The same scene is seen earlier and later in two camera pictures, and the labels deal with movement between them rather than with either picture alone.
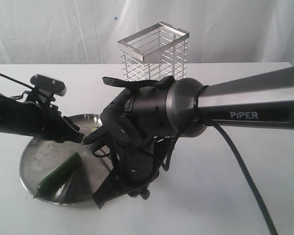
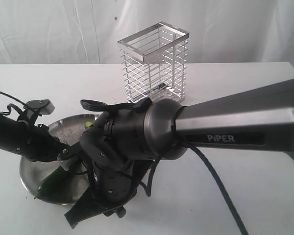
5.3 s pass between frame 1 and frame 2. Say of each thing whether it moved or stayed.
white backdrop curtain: stayed
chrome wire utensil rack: stayed
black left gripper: moved
